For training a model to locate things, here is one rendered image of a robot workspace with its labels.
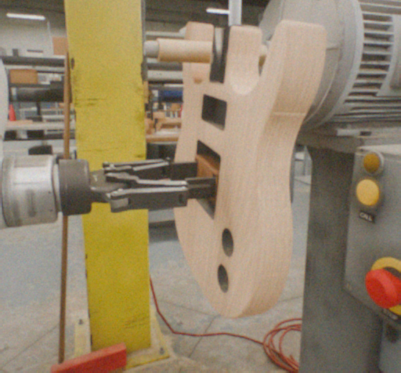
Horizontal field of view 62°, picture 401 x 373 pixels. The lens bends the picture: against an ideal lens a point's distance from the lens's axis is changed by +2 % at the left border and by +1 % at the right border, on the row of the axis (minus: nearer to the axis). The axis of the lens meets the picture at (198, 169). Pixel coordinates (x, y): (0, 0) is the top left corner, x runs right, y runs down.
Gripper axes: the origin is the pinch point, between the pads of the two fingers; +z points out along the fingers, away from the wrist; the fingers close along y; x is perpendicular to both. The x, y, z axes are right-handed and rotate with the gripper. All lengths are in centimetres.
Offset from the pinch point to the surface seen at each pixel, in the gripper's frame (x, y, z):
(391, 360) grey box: -34, 12, 35
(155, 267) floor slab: -128, -156, 30
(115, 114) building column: -6, -92, -3
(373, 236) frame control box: -1.3, 19.2, 14.5
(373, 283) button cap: -4.8, 22.7, 11.8
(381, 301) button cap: -6.0, 24.0, 11.8
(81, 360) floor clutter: -105, -70, -21
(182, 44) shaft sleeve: 19.2, -6.1, -2.2
